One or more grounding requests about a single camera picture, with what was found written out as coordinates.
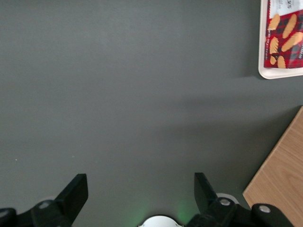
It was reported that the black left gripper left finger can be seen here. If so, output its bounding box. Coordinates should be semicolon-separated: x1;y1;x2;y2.
30;174;89;227

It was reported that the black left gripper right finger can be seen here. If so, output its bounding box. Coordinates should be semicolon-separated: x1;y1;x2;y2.
186;172;252;227

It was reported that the red tartan cookie box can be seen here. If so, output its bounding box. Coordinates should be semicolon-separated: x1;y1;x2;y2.
263;0;303;70

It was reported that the cream plastic tray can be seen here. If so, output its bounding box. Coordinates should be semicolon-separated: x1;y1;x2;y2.
258;0;303;80

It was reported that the wooden drawer cabinet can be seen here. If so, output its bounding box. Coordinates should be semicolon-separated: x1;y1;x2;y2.
242;105;303;227

